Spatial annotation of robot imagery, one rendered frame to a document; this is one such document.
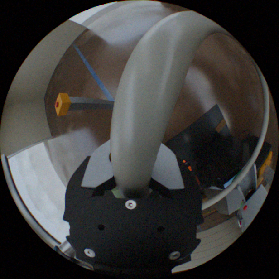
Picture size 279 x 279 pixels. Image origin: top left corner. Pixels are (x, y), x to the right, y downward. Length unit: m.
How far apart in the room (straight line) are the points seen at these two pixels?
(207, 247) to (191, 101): 6.31
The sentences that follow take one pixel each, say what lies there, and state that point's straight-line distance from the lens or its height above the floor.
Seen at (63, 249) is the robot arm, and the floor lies 1.62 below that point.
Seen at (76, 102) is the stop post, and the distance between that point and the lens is 0.74.
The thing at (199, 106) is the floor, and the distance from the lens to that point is 1.43.
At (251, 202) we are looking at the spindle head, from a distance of 0.76.
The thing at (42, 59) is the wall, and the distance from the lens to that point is 5.73.
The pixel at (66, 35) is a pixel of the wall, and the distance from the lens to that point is 5.49.
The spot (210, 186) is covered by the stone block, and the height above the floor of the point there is 0.71.
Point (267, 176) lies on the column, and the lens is 1.90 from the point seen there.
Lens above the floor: 1.33
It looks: 66 degrees down
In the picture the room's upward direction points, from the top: 132 degrees counter-clockwise
